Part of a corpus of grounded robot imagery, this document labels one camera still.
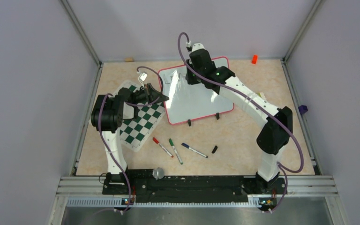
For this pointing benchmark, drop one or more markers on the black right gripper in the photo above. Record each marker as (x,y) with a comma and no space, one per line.
(191,80)

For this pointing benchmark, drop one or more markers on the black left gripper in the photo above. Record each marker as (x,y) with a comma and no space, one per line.
(152,94)

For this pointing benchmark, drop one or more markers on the pink framed whiteboard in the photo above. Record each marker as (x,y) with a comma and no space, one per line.
(189,102)

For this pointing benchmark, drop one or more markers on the black marker cap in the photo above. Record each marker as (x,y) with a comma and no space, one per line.
(214,149)

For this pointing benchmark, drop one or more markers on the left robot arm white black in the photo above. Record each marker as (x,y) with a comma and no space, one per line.
(127,117)

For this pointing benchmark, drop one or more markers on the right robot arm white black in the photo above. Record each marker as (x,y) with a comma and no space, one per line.
(276,123)

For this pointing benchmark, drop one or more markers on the red whiteboard marker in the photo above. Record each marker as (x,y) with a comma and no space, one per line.
(162,147)

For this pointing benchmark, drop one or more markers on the green whiteboard marker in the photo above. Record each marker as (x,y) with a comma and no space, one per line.
(175,151)

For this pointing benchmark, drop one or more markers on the blue whiteboard marker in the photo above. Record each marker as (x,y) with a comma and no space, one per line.
(194,150)

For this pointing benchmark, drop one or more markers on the green white chessboard mat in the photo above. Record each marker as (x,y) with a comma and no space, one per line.
(135,133)

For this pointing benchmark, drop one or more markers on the orange toy block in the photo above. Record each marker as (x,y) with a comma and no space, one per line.
(254,59)

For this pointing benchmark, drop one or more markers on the green white toy brick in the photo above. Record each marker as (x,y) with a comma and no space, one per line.
(262,95)

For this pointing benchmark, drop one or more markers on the clear round knob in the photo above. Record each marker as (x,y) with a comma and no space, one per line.
(158,173)

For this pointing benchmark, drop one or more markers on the purple toy block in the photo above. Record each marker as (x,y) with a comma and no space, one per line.
(303,109)

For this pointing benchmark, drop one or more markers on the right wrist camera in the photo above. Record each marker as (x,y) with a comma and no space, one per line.
(192,47)

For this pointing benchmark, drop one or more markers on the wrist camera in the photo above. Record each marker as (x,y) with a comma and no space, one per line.
(192,47)
(142,76)

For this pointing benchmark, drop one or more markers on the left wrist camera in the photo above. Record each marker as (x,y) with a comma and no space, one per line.
(142,76)

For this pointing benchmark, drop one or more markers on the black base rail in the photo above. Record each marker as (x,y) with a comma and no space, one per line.
(142,187)

